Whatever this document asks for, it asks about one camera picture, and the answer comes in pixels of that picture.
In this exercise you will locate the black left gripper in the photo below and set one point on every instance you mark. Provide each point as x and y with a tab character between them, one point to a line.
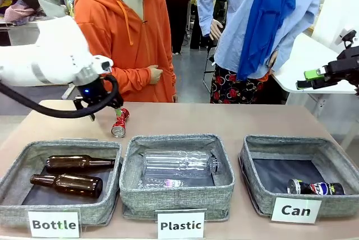
94	92

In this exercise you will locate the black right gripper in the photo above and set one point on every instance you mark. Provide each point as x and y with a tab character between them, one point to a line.
346	67

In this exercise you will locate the crushed red soda can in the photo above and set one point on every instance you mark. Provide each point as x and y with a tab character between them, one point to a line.
121	125

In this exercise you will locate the brown glass bottle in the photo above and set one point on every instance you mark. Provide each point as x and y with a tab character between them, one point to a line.
70	185
75	163

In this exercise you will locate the large clear plastic bottle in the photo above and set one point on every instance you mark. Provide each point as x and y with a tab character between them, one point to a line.
176	164

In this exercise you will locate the crushed clear plastic bottle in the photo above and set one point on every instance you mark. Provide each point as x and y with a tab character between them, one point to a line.
162	183

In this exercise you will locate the crushed black Pepsi can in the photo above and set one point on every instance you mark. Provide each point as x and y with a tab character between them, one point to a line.
317	188

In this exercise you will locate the person's left forearm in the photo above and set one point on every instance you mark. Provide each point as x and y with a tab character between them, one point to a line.
170	83

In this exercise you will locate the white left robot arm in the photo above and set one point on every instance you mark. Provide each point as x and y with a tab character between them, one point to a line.
50	57

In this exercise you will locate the person's right forearm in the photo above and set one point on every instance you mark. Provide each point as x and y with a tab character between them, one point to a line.
129	80

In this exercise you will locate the grey fabric Plastic basket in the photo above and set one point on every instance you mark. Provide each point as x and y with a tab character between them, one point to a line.
176	200

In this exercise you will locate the grey fabric Can basket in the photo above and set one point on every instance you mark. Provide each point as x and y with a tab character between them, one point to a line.
283	206

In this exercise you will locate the white Can label sign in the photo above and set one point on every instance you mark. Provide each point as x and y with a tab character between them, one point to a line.
296	210

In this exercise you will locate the grey fabric Bottle basket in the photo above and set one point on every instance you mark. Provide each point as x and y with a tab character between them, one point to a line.
16	195

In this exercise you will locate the person's right hand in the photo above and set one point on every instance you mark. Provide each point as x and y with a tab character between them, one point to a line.
155	74

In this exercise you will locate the white side table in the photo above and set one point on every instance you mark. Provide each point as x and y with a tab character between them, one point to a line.
300	63

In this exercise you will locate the person in orange hoodie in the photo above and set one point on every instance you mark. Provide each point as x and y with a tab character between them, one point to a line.
123	41

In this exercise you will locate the light blue shirt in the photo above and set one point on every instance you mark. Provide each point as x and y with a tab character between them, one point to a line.
305	13

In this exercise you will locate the bright blue cloth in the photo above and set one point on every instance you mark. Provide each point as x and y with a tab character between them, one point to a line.
266	27

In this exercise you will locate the black red floral skirt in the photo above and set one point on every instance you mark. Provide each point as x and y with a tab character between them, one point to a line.
232	88

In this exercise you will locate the black chair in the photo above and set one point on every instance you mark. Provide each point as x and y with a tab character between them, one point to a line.
209	66

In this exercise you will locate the beige mannequin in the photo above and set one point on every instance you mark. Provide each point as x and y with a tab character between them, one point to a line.
216	29

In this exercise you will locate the bystander in dark clothes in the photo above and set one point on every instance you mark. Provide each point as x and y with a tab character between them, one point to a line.
179	4

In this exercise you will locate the pink patterned cloth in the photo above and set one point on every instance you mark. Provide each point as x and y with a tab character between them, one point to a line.
21	13

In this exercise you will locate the white Plastic label sign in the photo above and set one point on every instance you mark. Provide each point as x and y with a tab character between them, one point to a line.
181	225

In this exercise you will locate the white Bottle label sign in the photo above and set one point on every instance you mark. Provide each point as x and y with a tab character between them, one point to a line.
53	224

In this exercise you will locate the black left wrist camera bracket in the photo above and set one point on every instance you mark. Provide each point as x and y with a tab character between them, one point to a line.
84	105

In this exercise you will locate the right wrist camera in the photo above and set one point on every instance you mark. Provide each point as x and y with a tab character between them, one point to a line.
347	36

